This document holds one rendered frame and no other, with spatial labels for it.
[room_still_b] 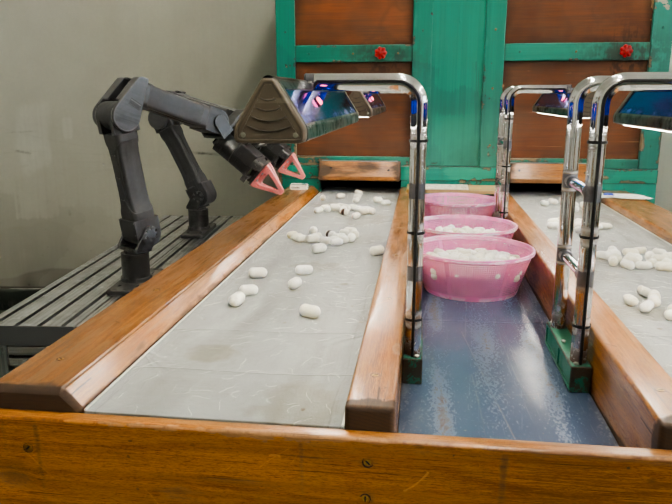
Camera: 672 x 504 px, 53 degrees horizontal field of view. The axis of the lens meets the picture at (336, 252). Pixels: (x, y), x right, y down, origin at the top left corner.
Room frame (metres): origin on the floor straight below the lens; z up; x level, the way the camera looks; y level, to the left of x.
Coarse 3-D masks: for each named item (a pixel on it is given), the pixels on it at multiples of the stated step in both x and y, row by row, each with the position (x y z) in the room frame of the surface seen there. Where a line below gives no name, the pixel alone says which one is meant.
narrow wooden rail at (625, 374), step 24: (528, 216) 1.83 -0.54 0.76; (528, 240) 1.52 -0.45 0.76; (552, 264) 1.29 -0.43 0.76; (552, 288) 1.20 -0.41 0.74; (600, 312) 0.98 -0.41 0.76; (600, 336) 0.88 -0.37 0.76; (624, 336) 0.88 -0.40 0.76; (600, 360) 0.85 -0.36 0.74; (624, 360) 0.79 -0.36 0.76; (648, 360) 0.79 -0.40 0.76; (600, 384) 0.84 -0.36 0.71; (624, 384) 0.75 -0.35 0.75; (648, 384) 0.72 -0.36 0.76; (600, 408) 0.83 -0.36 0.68; (624, 408) 0.74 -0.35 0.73; (648, 408) 0.66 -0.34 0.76; (624, 432) 0.73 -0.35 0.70; (648, 432) 0.65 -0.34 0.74
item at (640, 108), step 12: (636, 96) 1.23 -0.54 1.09; (648, 96) 1.16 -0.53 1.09; (660, 96) 1.10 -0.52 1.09; (624, 108) 1.25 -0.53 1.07; (636, 108) 1.18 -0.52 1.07; (648, 108) 1.12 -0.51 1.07; (660, 108) 1.06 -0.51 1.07; (624, 120) 1.21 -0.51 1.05; (636, 120) 1.14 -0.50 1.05; (648, 120) 1.08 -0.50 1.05; (660, 120) 1.02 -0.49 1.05
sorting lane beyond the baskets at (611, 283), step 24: (552, 216) 1.97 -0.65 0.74; (576, 216) 1.97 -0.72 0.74; (600, 216) 1.97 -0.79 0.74; (552, 240) 1.63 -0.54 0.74; (576, 240) 1.63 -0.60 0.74; (600, 240) 1.63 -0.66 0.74; (624, 240) 1.63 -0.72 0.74; (648, 240) 1.63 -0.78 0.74; (600, 264) 1.38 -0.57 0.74; (600, 288) 1.20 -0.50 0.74; (624, 288) 1.20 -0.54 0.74; (624, 312) 1.06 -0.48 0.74; (648, 312) 1.06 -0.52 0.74; (648, 336) 0.94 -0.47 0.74
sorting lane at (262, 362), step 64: (320, 192) 2.48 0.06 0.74; (256, 256) 1.46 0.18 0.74; (320, 256) 1.46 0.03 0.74; (192, 320) 1.02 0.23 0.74; (256, 320) 1.02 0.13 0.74; (320, 320) 1.02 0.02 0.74; (128, 384) 0.77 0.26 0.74; (192, 384) 0.77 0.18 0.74; (256, 384) 0.77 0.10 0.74; (320, 384) 0.77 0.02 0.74
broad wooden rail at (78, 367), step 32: (288, 192) 2.31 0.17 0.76; (256, 224) 1.71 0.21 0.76; (192, 256) 1.35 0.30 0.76; (224, 256) 1.36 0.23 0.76; (160, 288) 1.12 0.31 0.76; (192, 288) 1.13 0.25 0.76; (96, 320) 0.95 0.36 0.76; (128, 320) 0.95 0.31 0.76; (160, 320) 0.97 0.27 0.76; (64, 352) 0.82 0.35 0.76; (96, 352) 0.82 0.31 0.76; (128, 352) 0.85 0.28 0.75; (0, 384) 0.72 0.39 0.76; (32, 384) 0.72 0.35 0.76; (64, 384) 0.72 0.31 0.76; (96, 384) 0.75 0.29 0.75
